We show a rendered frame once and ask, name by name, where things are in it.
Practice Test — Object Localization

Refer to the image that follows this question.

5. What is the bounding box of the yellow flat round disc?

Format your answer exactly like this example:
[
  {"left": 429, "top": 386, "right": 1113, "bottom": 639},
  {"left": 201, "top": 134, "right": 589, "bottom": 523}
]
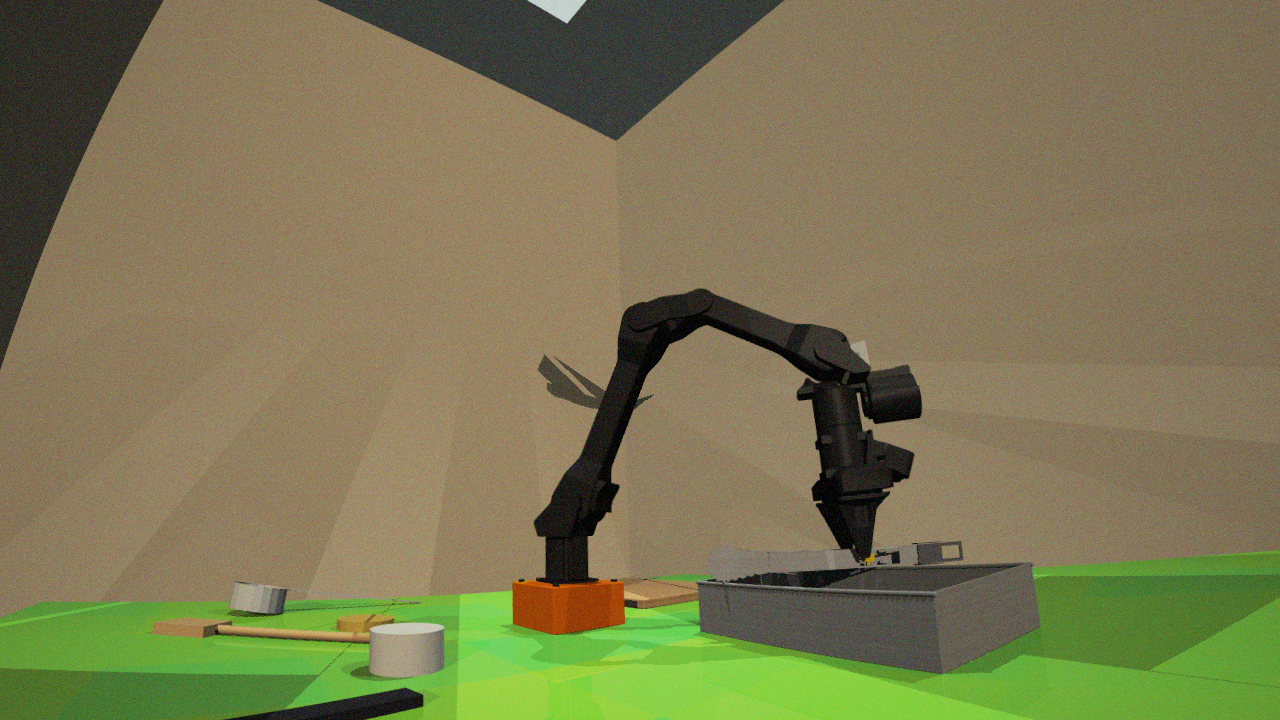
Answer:
[{"left": 337, "top": 614, "right": 396, "bottom": 633}]

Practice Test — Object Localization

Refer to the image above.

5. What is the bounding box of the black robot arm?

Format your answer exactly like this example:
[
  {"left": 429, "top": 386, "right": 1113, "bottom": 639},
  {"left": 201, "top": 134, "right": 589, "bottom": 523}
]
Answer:
[{"left": 532, "top": 290, "right": 922, "bottom": 584}]

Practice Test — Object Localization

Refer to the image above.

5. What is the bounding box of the grey cylinder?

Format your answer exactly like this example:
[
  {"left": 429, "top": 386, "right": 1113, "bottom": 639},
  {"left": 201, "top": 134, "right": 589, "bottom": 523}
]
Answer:
[{"left": 369, "top": 623, "right": 445, "bottom": 678}]

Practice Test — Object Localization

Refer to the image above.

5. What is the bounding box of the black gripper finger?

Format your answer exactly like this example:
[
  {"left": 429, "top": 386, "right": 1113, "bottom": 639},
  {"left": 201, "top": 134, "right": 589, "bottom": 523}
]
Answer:
[
  {"left": 833, "top": 491, "right": 890, "bottom": 559},
  {"left": 815, "top": 501, "right": 852, "bottom": 550}
]

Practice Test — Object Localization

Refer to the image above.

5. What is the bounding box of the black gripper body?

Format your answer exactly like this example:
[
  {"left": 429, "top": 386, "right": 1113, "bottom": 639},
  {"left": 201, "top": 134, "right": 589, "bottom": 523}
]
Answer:
[{"left": 812, "top": 424, "right": 893, "bottom": 503}]

